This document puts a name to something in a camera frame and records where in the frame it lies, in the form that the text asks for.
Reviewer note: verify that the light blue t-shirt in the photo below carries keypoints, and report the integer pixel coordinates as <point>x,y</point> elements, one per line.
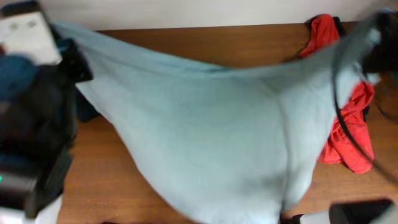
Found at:
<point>222,145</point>

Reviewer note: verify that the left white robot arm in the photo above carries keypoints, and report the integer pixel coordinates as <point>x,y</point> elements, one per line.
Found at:
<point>39,73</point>

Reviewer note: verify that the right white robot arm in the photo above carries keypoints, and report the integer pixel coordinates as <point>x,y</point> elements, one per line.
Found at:
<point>382,43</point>

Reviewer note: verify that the folded navy blue garment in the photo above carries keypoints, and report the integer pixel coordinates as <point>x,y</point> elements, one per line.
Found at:
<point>84,109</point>

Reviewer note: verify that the red t-shirt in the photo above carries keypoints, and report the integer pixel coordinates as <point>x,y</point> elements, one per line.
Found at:
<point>338,148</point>

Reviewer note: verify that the black garment under red shirt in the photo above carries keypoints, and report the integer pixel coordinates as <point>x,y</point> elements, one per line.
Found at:
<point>342,32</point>

